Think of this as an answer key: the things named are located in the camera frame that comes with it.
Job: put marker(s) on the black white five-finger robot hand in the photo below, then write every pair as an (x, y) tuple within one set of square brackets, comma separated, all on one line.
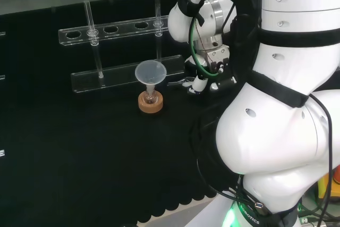
[(219, 51)]

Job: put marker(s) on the translucent plastic funnel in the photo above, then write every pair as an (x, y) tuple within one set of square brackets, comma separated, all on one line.
[(150, 71)]

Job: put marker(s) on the clear acrylic funnel stand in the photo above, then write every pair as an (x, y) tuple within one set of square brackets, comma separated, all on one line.
[(125, 75)]

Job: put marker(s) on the small glass round-bottom flask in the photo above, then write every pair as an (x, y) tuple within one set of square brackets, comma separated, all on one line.
[(150, 99)]

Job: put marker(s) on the blue usb plug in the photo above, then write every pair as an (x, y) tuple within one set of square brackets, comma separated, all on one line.
[(261, 207)]

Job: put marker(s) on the black bench cloth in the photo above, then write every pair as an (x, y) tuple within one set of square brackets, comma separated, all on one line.
[(79, 144)]

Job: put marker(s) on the yellow stop button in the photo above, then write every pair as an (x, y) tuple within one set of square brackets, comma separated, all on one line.
[(325, 187)]

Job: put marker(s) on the white striped edge piece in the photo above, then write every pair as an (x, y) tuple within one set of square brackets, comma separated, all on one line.
[(2, 153)]

